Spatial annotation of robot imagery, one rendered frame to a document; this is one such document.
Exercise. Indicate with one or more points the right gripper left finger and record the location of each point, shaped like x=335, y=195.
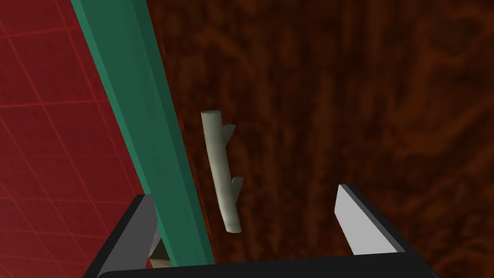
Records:
x=131, y=235

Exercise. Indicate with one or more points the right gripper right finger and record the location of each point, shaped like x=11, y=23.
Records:
x=362, y=226

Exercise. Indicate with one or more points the dark brown wooden door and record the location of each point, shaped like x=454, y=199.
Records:
x=347, y=96

